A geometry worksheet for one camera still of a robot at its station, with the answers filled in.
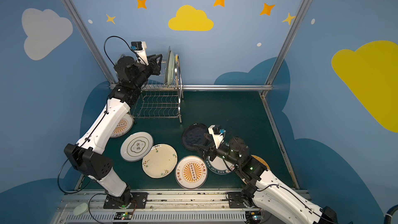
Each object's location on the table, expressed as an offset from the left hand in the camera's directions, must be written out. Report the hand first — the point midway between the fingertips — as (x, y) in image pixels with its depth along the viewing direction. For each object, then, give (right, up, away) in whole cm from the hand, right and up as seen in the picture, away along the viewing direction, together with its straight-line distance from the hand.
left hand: (159, 54), depth 69 cm
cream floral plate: (-5, -55, +18) cm, 58 cm away
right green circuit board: (+43, -76, +3) cm, 87 cm away
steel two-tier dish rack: (-11, -19, +43) cm, 48 cm away
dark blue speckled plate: (+15, -41, +27) cm, 52 cm away
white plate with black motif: (-20, -48, +22) cm, 56 cm away
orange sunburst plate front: (+14, -60, +15) cm, 63 cm away
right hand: (+19, -38, 0) cm, 43 cm away
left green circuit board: (-17, -74, +2) cm, 76 cm away
